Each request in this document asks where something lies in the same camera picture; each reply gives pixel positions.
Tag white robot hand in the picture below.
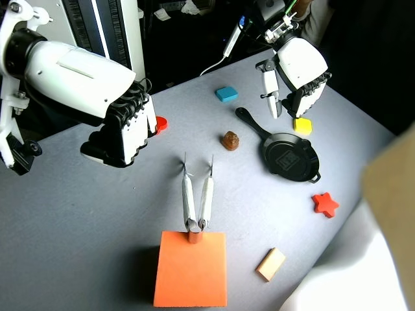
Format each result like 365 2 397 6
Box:
24 40 159 168
255 36 333 120

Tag brown rock-like object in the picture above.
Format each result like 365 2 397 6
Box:
221 130 241 152

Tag metal tongs with white grips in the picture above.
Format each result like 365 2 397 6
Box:
180 152 215 244

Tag black cast iron skillet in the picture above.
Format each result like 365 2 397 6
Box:
235 106 322 184

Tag person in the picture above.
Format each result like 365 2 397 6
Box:
298 0 335 48

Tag yellow block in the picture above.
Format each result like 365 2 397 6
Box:
293 117 313 135

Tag white cabinet with black strips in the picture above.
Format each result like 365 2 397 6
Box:
32 0 146 82

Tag blue block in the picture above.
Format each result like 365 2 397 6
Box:
215 86 239 103

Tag red heart block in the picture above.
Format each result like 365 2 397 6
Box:
154 115 169 136

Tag white crumpled paper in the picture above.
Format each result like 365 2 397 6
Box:
180 0 201 16

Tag grey table cloth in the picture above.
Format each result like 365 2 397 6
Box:
0 48 396 311

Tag red star block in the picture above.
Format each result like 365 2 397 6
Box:
311 192 340 219

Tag tan cardboard piece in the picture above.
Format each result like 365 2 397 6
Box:
361 121 415 311

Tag beige wooden block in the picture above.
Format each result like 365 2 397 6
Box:
255 247 287 282

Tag white draped sheet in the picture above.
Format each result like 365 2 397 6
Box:
278 199 409 311

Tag orange box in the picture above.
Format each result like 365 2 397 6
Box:
152 230 228 308

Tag white adapter with cable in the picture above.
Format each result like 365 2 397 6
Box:
199 16 246 77

